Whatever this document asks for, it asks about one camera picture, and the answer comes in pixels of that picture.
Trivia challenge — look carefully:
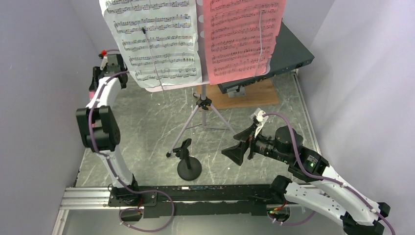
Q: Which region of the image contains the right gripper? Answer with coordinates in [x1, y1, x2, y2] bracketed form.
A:
[221, 122, 290, 165]

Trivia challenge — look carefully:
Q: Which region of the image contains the black microphone desk stand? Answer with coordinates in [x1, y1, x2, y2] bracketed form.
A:
[173, 138, 202, 181]

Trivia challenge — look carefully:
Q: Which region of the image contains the pink sheet music page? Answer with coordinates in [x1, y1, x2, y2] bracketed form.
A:
[202, 0, 288, 86]

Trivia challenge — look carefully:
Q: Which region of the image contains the white sheet music page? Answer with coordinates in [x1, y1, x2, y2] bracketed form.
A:
[99, 0, 203, 89]

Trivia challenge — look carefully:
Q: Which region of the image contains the lilac perforated music stand desk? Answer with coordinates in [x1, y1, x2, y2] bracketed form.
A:
[142, 0, 286, 93]

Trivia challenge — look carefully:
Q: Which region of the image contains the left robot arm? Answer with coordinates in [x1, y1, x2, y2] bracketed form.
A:
[75, 49, 141, 206]

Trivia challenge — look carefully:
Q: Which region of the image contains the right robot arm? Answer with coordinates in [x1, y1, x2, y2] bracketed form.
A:
[221, 121, 390, 235]

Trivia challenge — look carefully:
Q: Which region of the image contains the wooden board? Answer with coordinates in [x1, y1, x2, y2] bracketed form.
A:
[207, 79, 279, 110]

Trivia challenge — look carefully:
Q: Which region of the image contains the dark teal rack unit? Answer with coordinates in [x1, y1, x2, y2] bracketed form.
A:
[218, 23, 315, 94]

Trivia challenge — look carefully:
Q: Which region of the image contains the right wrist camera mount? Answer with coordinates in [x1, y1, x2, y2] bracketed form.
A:
[250, 108, 269, 138]

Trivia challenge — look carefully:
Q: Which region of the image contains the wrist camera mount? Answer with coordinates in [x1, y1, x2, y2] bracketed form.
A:
[250, 108, 269, 138]
[98, 50, 110, 71]

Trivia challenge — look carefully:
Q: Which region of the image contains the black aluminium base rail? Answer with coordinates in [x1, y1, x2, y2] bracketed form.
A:
[60, 184, 293, 221]

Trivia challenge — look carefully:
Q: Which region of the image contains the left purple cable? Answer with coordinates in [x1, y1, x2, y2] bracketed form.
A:
[88, 49, 143, 195]

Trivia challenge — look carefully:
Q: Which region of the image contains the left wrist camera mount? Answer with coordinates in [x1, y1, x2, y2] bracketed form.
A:
[98, 50, 110, 71]

